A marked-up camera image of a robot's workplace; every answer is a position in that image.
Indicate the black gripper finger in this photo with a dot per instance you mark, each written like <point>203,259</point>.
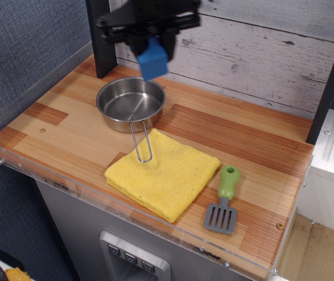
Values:
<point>138,45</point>
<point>168,40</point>

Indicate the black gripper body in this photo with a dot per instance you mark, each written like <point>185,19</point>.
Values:
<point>140,20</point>

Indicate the blue arch block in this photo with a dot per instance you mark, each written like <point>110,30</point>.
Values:
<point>153,61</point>

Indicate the yellow folded cloth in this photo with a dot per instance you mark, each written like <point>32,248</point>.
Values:
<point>163,175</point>

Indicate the yellow cloth scrap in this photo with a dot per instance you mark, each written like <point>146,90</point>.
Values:
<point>16,274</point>

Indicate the clear acrylic guard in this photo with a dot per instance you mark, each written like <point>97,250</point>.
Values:
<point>63,139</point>

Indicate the silver dispenser panel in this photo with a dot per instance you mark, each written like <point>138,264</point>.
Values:
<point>127,261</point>

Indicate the white ridged side cabinet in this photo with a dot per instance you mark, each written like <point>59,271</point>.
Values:
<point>316,198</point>

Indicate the black left post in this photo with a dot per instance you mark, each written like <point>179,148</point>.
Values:
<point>104,54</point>

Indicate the steel pot with wire handle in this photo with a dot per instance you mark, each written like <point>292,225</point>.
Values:
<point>132,105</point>

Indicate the green handled grey spatula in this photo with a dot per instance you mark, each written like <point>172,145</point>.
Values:
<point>221,217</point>

